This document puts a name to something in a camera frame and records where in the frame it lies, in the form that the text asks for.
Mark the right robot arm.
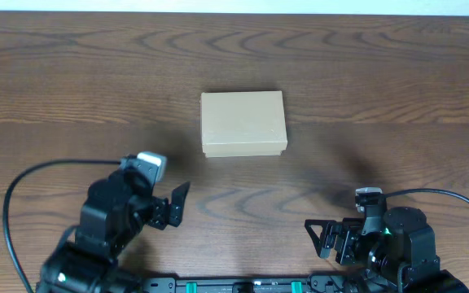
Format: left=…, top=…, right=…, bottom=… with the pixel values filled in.
left=305, top=187, right=469, bottom=293

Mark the brown cardboard box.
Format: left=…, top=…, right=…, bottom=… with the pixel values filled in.
left=200, top=91, right=288, bottom=158

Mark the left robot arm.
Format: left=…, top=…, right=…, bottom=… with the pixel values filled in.
left=37, top=168, right=191, bottom=293

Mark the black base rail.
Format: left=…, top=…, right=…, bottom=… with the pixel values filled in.
left=142, top=275, right=359, bottom=293

